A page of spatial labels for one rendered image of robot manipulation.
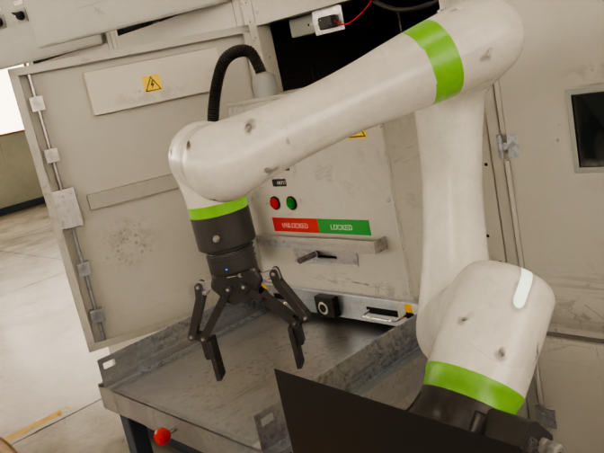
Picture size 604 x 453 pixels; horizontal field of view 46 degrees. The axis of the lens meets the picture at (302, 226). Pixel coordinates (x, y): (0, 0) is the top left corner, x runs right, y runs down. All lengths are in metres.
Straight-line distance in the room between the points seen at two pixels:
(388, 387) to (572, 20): 0.75
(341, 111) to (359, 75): 0.06
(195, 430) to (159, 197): 0.75
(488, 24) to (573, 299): 0.68
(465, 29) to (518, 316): 0.40
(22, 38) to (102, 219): 1.07
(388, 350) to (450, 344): 0.52
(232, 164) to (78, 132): 1.03
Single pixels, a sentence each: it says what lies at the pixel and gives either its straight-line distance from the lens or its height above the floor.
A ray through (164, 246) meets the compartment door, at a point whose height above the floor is 1.05.
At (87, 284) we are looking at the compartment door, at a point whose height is 1.02.
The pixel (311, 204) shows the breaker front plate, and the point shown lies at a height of 1.14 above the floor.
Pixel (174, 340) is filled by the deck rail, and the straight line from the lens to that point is 1.77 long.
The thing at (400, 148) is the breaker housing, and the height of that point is 1.25.
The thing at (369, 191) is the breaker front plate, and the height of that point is 1.17.
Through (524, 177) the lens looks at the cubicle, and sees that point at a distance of 1.51.
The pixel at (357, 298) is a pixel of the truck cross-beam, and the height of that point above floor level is 0.92.
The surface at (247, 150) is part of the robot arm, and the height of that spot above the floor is 1.36.
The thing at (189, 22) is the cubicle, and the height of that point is 1.63.
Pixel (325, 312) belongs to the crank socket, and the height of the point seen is 0.89.
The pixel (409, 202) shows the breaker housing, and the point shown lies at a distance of 1.51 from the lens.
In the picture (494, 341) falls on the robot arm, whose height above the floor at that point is 1.08.
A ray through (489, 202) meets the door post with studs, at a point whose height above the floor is 1.09.
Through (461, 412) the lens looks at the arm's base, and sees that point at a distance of 0.90.
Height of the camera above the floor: 1.46
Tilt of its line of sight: 13 degrees down
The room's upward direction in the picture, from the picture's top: 12 degrees counter-clockwise
